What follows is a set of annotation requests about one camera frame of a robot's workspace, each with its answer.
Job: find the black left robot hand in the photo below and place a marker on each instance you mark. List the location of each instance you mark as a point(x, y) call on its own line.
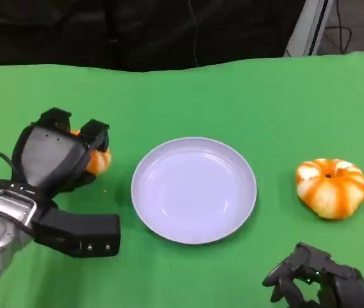
point(50, 157)

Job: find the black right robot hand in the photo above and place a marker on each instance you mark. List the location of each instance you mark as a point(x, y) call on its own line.
point(342, 282)

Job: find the orange and white bread roll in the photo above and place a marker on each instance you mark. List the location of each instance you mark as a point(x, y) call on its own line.
point(100, 162)
point(331, 192)

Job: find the lilac plate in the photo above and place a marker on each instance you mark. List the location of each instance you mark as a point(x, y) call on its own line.
point(193, 192)

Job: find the green table cloth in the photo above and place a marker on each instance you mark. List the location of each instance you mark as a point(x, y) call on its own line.
point(201, 102)

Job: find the white and grey panel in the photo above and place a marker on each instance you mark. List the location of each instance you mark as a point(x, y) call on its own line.
point(310, 29)

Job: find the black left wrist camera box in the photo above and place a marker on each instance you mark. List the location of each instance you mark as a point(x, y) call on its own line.
point(82, 231)

